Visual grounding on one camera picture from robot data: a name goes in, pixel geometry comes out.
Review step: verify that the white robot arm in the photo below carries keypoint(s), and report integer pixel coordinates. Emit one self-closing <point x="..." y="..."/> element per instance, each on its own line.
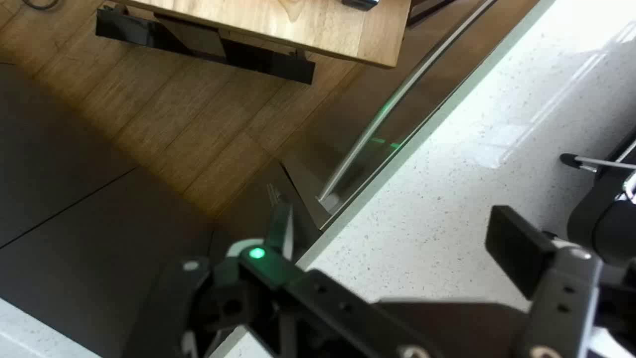
<point x="613" y="225"/>

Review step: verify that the dark grey floor mat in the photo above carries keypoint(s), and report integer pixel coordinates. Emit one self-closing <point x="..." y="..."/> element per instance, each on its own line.
<point x="81" y="231"/>

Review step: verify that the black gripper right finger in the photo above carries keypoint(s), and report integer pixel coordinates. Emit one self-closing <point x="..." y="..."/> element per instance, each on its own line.
<point x="558" y="285"/>

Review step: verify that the dark brown lower cabinet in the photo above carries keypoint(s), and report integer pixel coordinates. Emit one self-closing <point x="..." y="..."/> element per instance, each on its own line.
<point x="345" y="126"/>

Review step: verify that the light wooden table top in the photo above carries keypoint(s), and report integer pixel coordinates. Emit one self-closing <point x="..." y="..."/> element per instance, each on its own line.
<point x="299" y="26"/>

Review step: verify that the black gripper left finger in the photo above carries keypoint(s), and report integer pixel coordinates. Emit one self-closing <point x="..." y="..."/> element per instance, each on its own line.
<point x="311" y="299"/>

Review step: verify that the black bar under table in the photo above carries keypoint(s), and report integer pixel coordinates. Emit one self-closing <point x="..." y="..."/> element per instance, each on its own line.
<point x="200" y="42"/>

